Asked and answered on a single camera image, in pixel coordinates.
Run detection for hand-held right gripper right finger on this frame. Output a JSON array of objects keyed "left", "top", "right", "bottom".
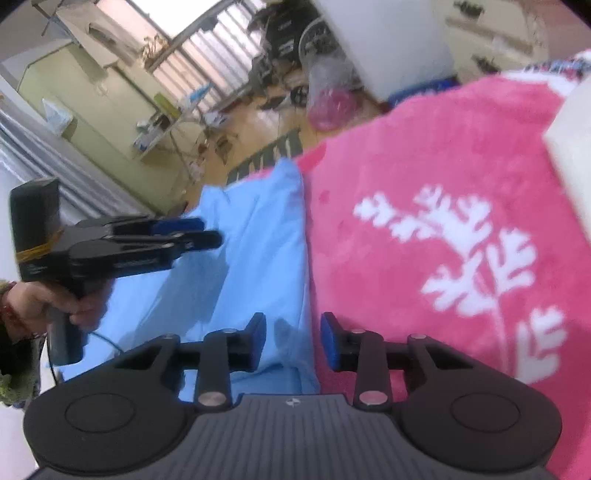
[{"left": 320, "top": 311, "right": 477, "bottom": 411}]

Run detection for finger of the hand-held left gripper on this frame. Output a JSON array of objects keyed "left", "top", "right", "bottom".
[
  {"left": 110, "top": 230, "right": 225, "bottom": 256},
  {"left": 108, "top": 216, "right": 206, "bottom": 238}
]

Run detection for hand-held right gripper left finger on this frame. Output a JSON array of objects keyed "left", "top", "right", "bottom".
[{"left": 113, "top": 312, "right": 267, "bottom": 411}]

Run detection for light blue garment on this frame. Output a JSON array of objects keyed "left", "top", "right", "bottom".
[{"left": 41, "top": 159, "right": 322, "bottom": 398}]

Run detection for person's left forearm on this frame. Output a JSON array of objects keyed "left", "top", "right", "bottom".
[{"left": 0, "top": 332, "right": 43, "bottom": 408}]

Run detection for person's left hand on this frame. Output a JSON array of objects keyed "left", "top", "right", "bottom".
[{"left": 2, "top": 277, "right": 114, "bottom": 342}]

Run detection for grey curtain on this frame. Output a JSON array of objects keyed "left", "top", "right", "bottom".
[{"left": 0, "top": 95, "right": 156, "bottom": 220}]

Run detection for folding table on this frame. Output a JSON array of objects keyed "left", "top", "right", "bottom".
[{"left": 134, "top": 83, "right": 242, "bottom": 186}]

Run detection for green slatted folding stool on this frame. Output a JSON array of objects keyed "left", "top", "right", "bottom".
[{"left": 227, "top": 129, "right": 304, "bottom": 186}]

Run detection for window railing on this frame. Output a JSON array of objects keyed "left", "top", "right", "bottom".
[{"left": 171, "top": 0, "right": 279, "bottom": 103}]

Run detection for clear plastic bag pink contents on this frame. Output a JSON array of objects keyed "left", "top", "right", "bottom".
[{"left": 305, "top": 51, "right": 368, "bottom": 131}]

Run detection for pink floral blanket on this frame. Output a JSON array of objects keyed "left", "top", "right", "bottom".
[{"left": 295, "top": 51, "right": 591, "bottom": 480}]

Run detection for white folded garment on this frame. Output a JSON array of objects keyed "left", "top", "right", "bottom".
[{"left": 544, "top": 76, "right": 591, "bottom": 214}]

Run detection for cream nightstand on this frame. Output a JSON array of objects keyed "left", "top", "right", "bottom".
[{"left": 443, "top": 0, "right": 548, "bottom": 82}]

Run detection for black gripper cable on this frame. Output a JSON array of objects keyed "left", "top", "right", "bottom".
[{"left": 44, "top": 330, "right": 126, "bottom": 385}]

